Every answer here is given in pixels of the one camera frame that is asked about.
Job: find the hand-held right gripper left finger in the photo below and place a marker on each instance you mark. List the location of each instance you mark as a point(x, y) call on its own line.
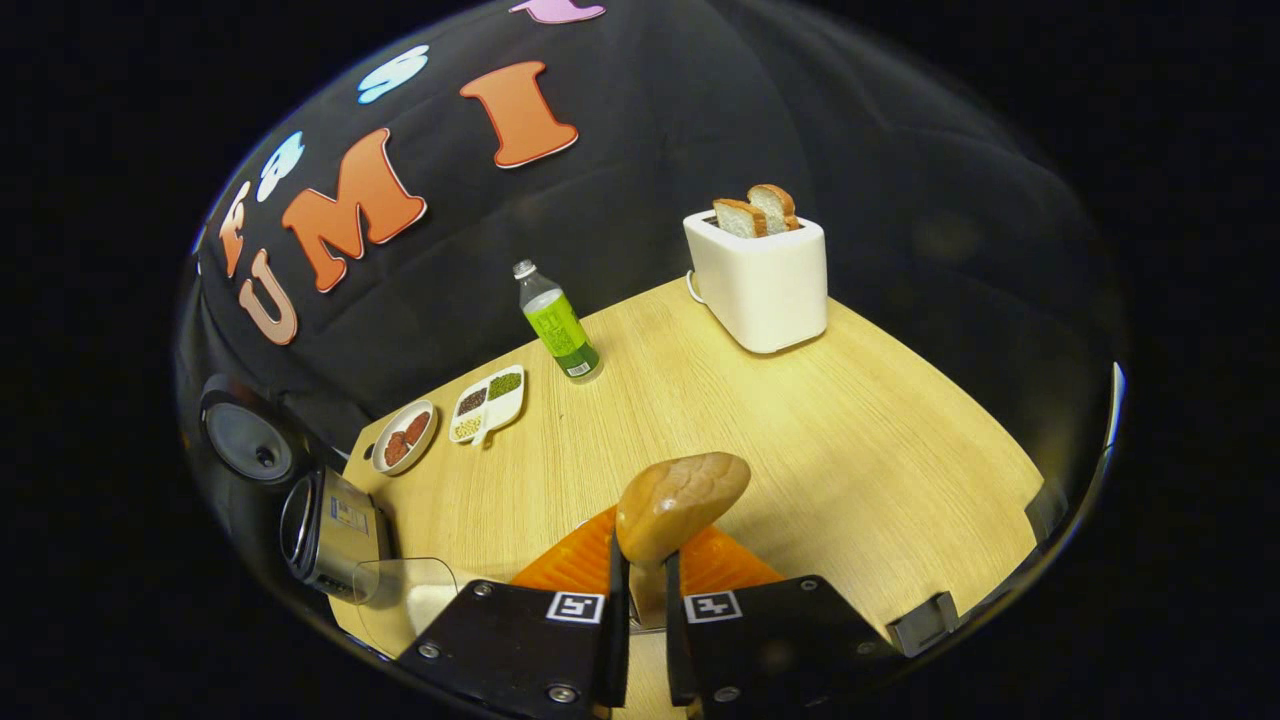
point(615, 650)

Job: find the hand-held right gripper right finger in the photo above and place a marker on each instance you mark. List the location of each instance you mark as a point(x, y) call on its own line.
point(678, 650)

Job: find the wooden spoon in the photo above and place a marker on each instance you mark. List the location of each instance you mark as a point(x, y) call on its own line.
point(680, 500)

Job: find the white rice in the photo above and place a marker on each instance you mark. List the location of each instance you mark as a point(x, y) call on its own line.
point(428, 610)

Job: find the clear rice bowl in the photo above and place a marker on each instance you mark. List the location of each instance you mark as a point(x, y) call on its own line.
point(385, 590)

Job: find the white divided bean dish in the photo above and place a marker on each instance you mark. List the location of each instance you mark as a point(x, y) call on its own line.
point(487, 405)

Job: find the red meat piece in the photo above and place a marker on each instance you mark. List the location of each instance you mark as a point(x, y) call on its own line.
point(417, 428)
point(396, 450)

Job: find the round white plate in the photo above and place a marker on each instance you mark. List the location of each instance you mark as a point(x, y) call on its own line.
point(380, 458)

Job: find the green label plastic bottle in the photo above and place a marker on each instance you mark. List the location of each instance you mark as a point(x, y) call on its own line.
point(560, 330)

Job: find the white toaster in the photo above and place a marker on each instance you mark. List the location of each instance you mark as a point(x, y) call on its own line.
point(765, 290)

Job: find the bread slice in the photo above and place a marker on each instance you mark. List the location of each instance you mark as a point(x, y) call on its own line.
point(738, 220)
point(778, 205)

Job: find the black backdrop cloth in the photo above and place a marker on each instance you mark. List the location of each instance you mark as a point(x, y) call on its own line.
point(800, 120)

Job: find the grey metal table bracket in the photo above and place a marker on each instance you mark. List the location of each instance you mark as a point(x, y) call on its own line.
point(922, 625)
point(1047, 510)

